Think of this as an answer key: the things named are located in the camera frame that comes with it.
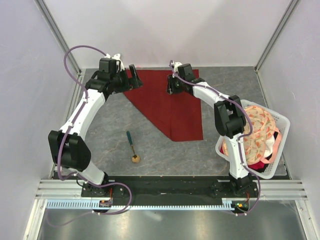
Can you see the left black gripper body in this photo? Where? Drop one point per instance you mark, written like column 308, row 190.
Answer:
column 121, row 81

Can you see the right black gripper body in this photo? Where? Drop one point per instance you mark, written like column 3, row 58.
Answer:
column 178, row 88

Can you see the dark red cloth napkin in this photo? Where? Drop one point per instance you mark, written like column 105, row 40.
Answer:
column 177, row 116

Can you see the teal handled gold spoon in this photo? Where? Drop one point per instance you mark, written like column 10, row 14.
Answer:
column 135, row 158

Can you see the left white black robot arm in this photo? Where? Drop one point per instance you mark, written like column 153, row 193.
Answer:
column 67, row 145

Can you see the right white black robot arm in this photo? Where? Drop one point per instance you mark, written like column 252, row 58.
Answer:
column 230, row 119

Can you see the floral peach cloth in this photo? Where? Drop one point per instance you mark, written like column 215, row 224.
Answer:
column 265, row 137

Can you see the red cloth in basket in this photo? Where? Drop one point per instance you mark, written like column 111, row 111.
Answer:
column 261, row 165

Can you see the white plastic laundry basket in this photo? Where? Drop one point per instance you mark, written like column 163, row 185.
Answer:
column 283, row 124

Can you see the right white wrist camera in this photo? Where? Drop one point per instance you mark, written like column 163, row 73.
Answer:
column 174, row 67

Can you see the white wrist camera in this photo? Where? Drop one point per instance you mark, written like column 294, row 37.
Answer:
column 119, row 63
column 174, row 67

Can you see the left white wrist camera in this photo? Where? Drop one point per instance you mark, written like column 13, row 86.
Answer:
column 119, row 63

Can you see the left aluminium frame post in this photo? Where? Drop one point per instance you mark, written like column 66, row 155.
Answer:
column 46, row 13

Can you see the aluminium frame post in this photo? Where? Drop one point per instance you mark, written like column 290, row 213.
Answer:
column 276, row 33
column 46, row 13

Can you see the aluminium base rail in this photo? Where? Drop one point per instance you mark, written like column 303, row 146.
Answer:
column 48, row 189

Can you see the right aluminium frame post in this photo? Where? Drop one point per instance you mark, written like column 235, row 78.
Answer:
column 276, row 33

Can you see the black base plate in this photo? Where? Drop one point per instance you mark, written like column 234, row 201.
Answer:
column 166, row 190

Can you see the grey slotted cable duct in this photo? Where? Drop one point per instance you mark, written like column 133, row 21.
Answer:
column 103, row 205

